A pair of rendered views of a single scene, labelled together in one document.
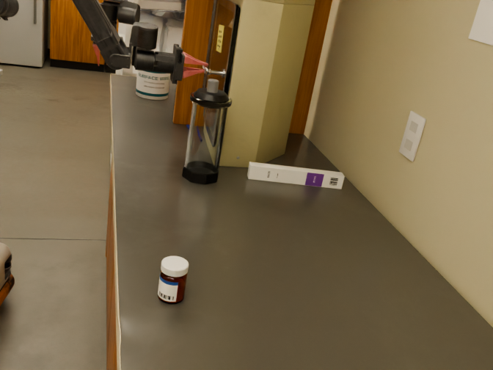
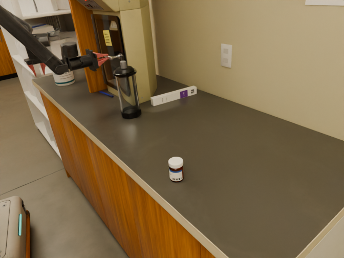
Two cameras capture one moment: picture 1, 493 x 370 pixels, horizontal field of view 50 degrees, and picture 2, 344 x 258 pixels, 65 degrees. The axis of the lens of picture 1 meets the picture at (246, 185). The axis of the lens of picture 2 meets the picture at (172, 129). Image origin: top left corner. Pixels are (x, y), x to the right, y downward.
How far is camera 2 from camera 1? 0.34 m
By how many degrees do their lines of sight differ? 17
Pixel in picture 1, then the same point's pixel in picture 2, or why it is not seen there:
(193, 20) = (82, 33)
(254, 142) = (147, 86)
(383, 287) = (254, 130)
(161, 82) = (69, 73)
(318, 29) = not seen: hidden behind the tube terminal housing
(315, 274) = (223, 137)
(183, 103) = (92, 80)
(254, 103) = (141, 66)
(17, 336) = (48, 238)
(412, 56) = (212, 16)
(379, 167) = (210, 76)
